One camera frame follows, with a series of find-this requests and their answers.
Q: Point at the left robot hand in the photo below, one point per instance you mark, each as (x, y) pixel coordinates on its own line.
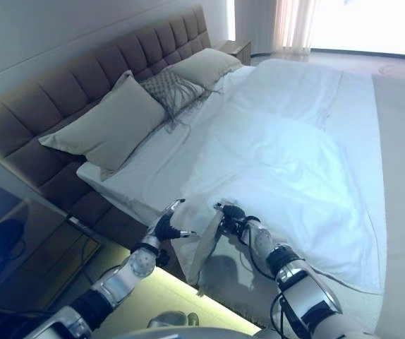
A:
(162, 229)

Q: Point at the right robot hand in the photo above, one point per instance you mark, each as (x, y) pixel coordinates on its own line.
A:
(234, 215)

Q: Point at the white duvet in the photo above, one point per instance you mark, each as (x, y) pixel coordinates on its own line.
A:
(287, 169)

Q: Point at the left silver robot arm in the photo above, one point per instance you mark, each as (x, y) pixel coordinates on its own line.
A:
(118, 279)

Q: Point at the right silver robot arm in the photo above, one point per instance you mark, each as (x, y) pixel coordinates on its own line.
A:
(315, 293)

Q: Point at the glowing under-bed light strip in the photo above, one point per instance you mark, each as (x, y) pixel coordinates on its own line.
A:
(167, 277)

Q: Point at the white bed sheet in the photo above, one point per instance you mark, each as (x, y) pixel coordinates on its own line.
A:
(160, 166)

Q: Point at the beige bed runner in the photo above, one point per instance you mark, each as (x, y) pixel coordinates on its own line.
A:
(403, 176)

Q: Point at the left robot leg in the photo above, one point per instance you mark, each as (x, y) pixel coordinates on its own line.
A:
(170, 325)

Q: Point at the large beige pillow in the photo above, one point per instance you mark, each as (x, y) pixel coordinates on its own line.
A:
(110, 127)

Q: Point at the dark glass-top nightstand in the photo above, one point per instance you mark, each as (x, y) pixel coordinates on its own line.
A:
(29, 247)

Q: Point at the woven fringed cushion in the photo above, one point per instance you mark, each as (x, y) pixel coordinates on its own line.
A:
(163, 88)

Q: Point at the wooden nightstand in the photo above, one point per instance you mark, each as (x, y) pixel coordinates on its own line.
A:
(237, 49)

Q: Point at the tufted upholstered headboard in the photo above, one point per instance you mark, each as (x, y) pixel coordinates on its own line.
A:
(82, 81)

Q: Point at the sheer beige curtain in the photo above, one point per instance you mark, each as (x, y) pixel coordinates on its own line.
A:
(294, 24)

